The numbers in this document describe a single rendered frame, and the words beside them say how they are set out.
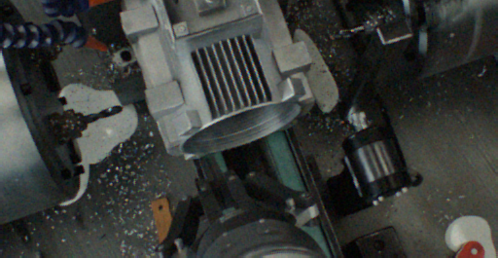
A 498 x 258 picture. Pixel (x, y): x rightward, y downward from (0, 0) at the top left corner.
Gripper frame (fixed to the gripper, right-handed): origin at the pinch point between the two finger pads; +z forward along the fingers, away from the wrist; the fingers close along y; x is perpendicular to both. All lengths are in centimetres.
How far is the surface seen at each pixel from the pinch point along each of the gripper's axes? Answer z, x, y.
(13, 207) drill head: 13.7, -0.1, 21.0
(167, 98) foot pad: 16.1, -5.6, 1.6
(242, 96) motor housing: 12.8, -3.9, -6.3
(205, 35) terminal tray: 12.3, -11.6, -4.3
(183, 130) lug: 13.1, -2.3, 1.2
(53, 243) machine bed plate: 36.7, 13.7, 23.7
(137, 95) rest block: 42.6, -1.9, 5.6
